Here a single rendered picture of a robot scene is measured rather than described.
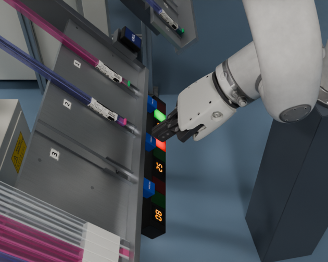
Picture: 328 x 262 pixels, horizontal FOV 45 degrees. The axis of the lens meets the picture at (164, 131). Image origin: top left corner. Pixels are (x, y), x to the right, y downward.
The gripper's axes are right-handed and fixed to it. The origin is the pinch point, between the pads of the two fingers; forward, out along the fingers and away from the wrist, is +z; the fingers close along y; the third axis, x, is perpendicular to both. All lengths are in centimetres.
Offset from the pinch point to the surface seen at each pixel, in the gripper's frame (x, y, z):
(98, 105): 13.2, -0.4, 3.6
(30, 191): 20.5, -21.8, 4.7
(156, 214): -3.9, -14.4, 5.7
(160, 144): -4.6, 2.8, 5.6
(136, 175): 3.5, -11.0, 3.1
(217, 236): -65, 17, 37
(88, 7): 15.7, 41.5, 12.3
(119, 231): 4.9, -21.6, 4.7
